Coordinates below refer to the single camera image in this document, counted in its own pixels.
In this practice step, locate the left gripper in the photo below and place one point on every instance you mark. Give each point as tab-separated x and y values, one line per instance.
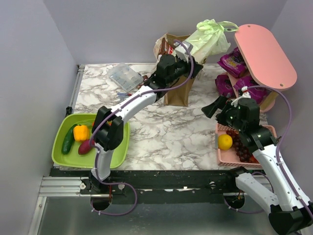
188	66

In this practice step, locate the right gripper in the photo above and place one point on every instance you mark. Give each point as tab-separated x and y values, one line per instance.
221	102

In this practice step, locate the light green plastic grocery bag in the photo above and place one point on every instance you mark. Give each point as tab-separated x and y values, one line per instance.
209	39

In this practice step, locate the brown cassava chips bag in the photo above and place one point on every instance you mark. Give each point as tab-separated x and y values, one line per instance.
165	48

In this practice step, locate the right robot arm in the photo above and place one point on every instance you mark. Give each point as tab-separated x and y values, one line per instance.
288	208

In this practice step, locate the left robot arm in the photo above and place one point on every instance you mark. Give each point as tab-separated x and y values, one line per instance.
108	129

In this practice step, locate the purple snack bag left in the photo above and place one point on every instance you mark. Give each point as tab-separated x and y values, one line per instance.
224	86

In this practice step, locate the purple snack bag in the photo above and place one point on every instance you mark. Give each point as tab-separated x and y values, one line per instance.
224	86
233	63
258	94

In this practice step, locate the brown paper bag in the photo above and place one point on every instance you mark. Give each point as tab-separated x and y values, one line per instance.
180	96

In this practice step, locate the purple snack bag top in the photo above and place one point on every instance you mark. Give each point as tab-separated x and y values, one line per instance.
233	63

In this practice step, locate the purple snack bag right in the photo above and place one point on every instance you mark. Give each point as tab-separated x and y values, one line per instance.
258	94

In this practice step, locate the yellow toy lemon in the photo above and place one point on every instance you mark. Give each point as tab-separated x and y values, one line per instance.
225	142

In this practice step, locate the brown toy faucet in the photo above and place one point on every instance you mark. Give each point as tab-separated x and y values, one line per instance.
142	83

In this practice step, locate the pink plastic basket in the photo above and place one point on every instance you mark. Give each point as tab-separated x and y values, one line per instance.
229	157

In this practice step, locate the dark red toy grapes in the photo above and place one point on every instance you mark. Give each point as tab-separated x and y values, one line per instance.
241	151

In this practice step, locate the clear plastic organizer box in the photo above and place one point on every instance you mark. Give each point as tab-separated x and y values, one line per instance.
125	77

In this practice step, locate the pink tiered shelf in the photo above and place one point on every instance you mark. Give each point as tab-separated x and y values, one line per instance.
265	59

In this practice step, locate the yellow toy bell pepper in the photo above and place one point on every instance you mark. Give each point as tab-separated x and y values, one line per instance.
81	133

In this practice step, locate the purple toy eggplant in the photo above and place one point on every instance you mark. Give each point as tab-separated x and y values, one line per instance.
84	148

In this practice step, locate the lime green tray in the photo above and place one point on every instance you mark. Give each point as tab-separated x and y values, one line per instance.
73	159

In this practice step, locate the green toy cucumber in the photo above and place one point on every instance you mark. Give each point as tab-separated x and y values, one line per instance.
68	140

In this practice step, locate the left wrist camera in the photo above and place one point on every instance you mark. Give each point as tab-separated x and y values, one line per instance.
182	50

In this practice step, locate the blue handled screwdriver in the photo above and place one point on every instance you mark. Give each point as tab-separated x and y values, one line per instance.
124	94

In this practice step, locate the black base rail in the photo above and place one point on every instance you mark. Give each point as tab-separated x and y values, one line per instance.
160	187

